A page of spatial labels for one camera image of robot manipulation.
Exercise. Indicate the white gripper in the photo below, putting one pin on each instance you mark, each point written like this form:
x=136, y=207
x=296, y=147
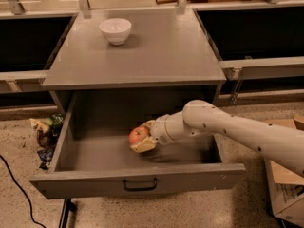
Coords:
x=161, y=129

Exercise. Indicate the black cabinet leg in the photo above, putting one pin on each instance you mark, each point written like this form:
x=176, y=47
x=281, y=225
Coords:
x=68, y=206

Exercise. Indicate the red apple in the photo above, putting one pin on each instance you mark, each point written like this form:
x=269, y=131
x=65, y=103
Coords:
x=138, y=134

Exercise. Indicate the grey cabinet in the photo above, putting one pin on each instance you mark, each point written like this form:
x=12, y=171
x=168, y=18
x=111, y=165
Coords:
x=166, y=47

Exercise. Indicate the pile of snack bags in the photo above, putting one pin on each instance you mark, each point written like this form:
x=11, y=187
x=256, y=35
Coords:
x=47, y=135

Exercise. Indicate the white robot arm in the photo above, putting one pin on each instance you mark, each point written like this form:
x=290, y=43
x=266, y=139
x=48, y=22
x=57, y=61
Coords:
x=199, y=118

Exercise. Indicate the cardboard box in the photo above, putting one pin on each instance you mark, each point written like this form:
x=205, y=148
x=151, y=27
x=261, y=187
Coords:
x=285, y=181

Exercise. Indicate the white ceramic bowl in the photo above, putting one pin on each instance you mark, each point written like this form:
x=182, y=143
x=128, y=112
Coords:
x=115, y=30

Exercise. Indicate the wooden stick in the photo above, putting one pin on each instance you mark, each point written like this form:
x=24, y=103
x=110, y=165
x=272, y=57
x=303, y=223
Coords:
x=159, y=2

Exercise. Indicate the black drawer handle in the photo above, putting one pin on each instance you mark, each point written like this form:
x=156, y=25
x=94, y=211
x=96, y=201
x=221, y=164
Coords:
x=140, y=186

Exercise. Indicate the grey open top drawer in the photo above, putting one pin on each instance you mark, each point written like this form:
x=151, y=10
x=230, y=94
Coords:
x=93, y=157

